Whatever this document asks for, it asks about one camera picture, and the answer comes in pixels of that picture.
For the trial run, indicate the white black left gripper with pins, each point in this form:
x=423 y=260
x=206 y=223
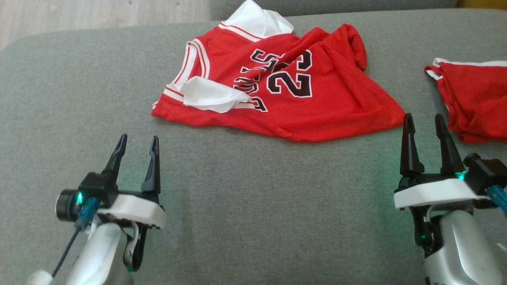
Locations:
x=136 y=209

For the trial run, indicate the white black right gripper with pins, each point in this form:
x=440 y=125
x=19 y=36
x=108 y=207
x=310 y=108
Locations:
x=431 y=192

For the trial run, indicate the red Bulls 23 shorts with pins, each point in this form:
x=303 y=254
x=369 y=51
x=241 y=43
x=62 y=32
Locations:
x=475 y=99

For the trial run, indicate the red white basketball jersey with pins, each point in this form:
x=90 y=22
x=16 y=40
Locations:
x=336 y=103

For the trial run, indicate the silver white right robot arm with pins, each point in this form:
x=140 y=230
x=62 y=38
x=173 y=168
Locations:
x=463 y=253

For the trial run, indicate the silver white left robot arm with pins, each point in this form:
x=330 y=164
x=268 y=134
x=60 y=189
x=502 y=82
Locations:
x=99 y=253

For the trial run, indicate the grey fabric sofa seat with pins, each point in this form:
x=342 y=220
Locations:
x=253 y=198

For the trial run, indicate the yellow furniture piece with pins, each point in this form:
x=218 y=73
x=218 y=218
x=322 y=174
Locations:
x=483 y=3

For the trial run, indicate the grey sofa cushion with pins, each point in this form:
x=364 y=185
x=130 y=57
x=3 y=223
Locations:
x=356 y=6

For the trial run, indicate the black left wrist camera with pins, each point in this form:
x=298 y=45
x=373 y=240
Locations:
x=97 y=186

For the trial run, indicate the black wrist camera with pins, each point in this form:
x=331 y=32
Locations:
x=489 y=174
x=97 y=186

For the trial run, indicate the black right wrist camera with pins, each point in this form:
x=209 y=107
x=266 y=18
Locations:
x=489 y=174

